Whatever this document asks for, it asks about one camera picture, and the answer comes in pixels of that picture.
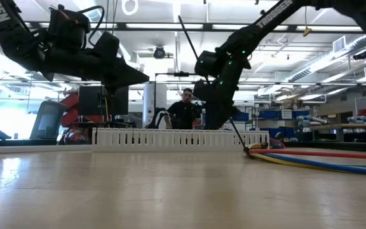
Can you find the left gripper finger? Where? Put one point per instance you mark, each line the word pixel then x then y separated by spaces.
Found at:
pixel 122 74

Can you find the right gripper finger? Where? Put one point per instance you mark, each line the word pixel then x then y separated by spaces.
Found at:
pixel 218 121

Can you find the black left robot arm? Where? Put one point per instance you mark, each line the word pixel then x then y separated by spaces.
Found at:
pixel 17 47

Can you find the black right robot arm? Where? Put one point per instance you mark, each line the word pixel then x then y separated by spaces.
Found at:
pixel 259 25

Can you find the person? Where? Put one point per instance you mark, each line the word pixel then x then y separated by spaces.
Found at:
pixel 183 114

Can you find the white pillar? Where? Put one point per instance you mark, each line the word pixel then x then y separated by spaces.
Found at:
pixel 151 101

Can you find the black monitor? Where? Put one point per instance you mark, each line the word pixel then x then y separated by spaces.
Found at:
pixel 89 101

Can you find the red machine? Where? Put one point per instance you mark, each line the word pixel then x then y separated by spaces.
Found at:
pixel 68 105

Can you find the red tag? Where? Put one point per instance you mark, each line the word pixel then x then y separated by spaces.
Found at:
pixel 70 16

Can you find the grey office chair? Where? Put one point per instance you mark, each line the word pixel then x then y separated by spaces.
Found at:
pixel 48 121

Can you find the white label sign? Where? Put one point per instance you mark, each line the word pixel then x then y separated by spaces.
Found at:
pixel 286 114

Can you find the pale blue tube roll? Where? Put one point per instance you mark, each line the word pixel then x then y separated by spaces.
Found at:
pixel 313 119
pixel 361 120

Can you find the yellow hanging tag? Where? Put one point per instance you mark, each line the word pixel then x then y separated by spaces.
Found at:
pixel 307 31

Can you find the wooden workbench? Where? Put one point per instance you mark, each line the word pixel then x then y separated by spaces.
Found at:
pixel 345 126

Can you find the ceiling air vent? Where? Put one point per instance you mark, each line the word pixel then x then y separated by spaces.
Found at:
pixel 339 44

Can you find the black ceiling device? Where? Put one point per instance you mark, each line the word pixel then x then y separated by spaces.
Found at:
pixel 360 55

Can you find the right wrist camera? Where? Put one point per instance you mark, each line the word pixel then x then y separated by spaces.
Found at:
pixel 202 90

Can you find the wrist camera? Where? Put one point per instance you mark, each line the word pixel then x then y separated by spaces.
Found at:
pixel 202 90
pixel 106 46

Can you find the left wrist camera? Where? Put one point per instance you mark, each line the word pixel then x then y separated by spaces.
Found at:
pixel 106 46

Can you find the black dome camera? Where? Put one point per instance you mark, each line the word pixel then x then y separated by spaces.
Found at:
pixel 159 52

